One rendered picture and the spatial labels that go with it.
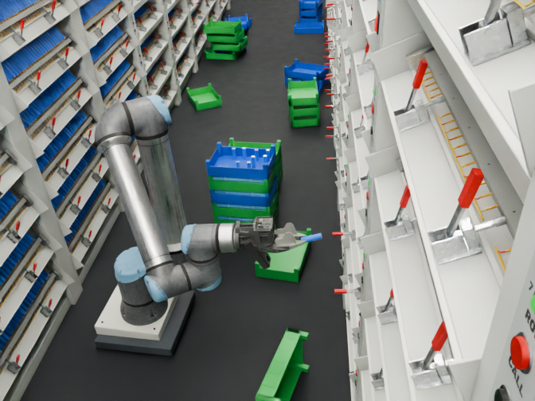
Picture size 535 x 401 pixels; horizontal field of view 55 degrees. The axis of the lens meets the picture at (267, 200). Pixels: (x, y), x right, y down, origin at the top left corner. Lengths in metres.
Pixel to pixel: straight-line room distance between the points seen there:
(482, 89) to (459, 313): 0.19
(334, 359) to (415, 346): 1.39
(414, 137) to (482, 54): 0.31
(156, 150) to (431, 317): 1.30
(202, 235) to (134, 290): 0.54
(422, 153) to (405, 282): 0.19
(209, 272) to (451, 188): 1.14
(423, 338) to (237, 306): 1.63
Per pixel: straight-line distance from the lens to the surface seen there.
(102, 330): 2.19
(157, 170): 1.84
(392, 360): 0.91
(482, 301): 0.47
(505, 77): 0.38
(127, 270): 1.98
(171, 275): 1.62
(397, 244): 0.82
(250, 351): 2.09
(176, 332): 2.13
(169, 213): 1.92
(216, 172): 2.49
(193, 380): 2.05
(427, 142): 0.68
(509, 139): 0.32
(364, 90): 1.34
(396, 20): 0.87
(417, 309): 0.72
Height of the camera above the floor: 1.62
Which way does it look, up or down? 35 degrees down
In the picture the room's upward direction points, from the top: 4 degrees counter-clockwise
